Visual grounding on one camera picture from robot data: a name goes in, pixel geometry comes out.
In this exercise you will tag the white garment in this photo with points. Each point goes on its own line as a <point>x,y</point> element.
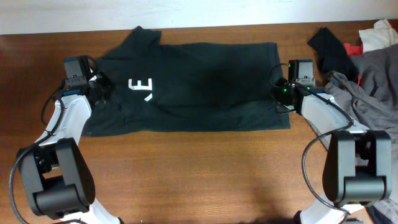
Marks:
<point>381,36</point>

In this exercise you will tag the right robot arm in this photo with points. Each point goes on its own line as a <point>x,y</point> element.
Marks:
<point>358,168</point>

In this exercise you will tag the black garment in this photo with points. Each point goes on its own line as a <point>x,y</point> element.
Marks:
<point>332,55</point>

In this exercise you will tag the grey garment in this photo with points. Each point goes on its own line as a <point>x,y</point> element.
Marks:
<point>373,102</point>

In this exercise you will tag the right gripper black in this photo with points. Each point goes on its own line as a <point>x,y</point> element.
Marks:
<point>280,83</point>

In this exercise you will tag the red garment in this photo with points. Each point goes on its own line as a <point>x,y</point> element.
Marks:
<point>353,49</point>

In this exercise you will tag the black Nike t-shirt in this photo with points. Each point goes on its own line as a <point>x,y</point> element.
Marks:
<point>198,87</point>

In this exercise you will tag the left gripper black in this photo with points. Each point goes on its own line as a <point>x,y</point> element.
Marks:
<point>102,77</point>

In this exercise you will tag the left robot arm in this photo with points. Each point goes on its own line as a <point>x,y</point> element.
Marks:
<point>57,181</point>

